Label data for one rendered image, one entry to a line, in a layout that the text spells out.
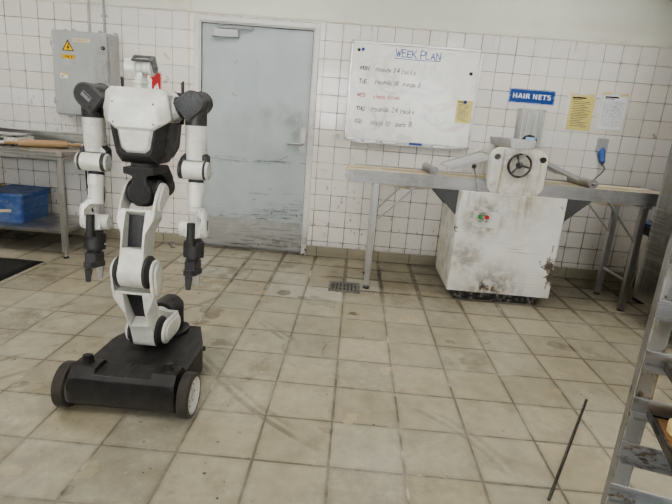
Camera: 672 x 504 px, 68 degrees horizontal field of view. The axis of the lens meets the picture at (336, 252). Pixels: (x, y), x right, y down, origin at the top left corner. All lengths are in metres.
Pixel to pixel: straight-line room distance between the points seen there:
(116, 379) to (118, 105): 1.13
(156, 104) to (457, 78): 3.11
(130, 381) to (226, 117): 3.06
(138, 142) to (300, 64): 2.74
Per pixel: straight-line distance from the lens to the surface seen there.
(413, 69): 4.69
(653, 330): 1.00
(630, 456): 1.10
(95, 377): 2.38
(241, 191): 4.86
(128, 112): 2.22
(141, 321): 2.44
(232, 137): 4.83
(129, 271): 2.25
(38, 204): 5.18
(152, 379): 2.29
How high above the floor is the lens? 1.32
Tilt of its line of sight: 15 degrees down
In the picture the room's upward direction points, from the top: 5 degrees clockwise
